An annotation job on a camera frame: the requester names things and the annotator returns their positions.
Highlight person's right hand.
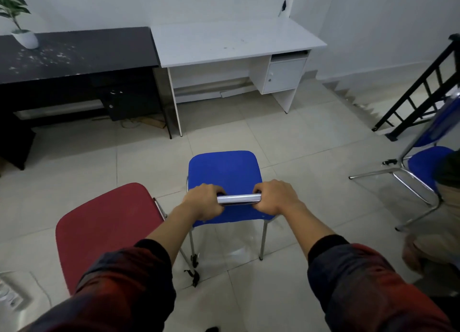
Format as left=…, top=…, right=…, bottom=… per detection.
left=253, top=179, right=302, bottom=216

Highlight person's left hand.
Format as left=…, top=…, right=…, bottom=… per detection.
left=181, top=183, right=227, bottom=222

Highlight blue chair with chrome frame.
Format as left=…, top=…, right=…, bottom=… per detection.
left=186, top=150, right=277, bottom=288

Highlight person's left forearm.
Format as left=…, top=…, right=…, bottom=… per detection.
left=20, top=202, right=196, bottom=332

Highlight person's right forearm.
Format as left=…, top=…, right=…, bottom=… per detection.
left=284, top=202, right=454, bottom=332

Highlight red chair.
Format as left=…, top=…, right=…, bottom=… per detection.
left=55, top=183, right=167, bottom=296

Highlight white desk with cabinet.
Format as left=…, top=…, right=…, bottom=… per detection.
left=150, top=17, right=328, bottom=137

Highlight blue folding chair chrome legs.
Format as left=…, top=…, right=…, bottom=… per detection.
left=349, top=91, right=460, bottom=233

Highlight black stair railing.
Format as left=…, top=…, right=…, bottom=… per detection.
left=372, top=34, right=460, bottom=142

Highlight black desk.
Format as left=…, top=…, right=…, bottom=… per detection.
left=0, top=27, right=173, bottom=171

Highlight white power strip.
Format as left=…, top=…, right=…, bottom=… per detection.
left=0, top=271, right=31, bottom=312

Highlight potted plant in white pot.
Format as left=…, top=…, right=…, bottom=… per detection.
left=0, top=0, right=39, bottom=50

